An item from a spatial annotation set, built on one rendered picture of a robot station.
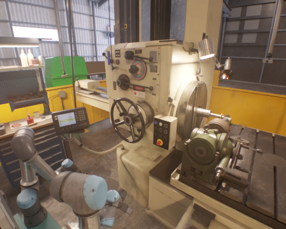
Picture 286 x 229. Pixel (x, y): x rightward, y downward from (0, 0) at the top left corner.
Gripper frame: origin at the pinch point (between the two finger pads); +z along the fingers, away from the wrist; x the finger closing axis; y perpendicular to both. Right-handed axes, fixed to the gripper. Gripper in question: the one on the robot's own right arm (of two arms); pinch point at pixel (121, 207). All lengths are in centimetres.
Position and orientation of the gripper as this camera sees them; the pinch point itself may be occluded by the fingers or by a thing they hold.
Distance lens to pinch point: 128.1
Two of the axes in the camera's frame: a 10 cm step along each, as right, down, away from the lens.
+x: 8.8, 2.8, -3.8
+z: 0.8, 7.0, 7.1
